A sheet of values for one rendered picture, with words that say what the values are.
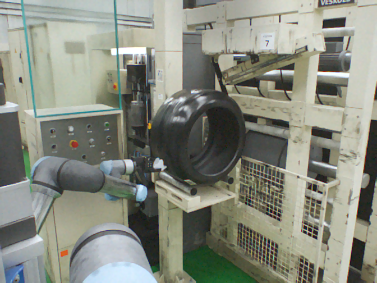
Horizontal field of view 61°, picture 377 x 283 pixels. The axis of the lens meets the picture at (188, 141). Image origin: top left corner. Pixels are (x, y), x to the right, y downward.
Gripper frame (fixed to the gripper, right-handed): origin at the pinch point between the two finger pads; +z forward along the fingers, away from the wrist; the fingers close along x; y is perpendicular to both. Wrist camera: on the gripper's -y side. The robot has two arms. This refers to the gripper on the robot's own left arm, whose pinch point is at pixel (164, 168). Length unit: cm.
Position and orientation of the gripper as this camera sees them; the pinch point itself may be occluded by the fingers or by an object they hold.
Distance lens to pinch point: 176.8
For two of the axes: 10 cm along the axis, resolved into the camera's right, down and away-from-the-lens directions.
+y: 1.1, -9.8, -1.8
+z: 8.0, -0.2, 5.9
